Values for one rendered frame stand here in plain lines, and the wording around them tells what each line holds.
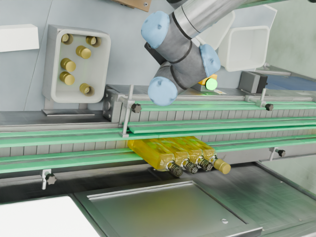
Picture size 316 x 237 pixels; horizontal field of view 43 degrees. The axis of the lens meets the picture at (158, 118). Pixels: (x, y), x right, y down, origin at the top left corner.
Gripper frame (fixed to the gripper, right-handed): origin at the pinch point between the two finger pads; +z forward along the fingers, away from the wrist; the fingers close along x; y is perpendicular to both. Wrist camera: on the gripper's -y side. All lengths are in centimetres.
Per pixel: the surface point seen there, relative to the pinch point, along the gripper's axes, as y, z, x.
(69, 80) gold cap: -22.9, -18.7, -21.3
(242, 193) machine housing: 50, -3, -34
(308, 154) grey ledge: 87, 57, -32
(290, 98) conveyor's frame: 57, 45, -9
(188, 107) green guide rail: 14.1, -5.1, -14.4
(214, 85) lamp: 20.3, 17.2, -11.7
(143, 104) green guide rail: 0.6, -12.2, -18.4
